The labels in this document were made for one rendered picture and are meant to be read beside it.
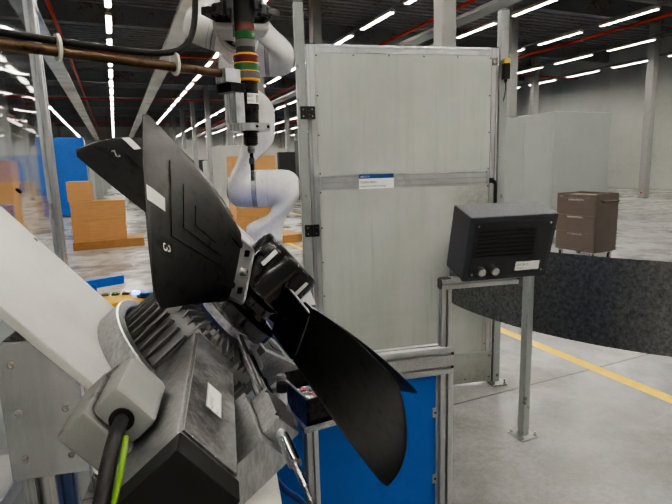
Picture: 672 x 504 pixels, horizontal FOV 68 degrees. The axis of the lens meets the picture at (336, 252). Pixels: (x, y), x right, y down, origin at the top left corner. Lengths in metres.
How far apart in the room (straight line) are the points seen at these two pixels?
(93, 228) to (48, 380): 9.39
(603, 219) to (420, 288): 4.93
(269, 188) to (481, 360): 2.10
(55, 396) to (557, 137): 10.17
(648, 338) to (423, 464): 1.26
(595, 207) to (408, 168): 4.89
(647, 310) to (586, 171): 8.80
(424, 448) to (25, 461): 1.07
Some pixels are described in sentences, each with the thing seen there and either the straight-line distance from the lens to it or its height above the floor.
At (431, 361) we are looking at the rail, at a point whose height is 0.82.
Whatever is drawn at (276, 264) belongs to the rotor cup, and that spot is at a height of 1.23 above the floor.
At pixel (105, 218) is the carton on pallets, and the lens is 10.17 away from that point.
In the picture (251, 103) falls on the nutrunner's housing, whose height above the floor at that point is 1.48.
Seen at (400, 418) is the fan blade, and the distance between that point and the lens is 0.61.
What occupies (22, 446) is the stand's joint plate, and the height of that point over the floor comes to 1.00.
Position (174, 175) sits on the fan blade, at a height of 1.37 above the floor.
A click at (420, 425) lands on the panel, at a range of 1.55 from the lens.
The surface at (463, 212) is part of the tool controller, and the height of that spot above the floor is 1.24.
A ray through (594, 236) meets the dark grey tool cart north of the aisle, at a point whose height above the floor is 0.34.
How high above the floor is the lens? 1.37
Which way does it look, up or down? 10 degrees down
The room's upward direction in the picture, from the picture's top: 2 degrees counter-clockwise
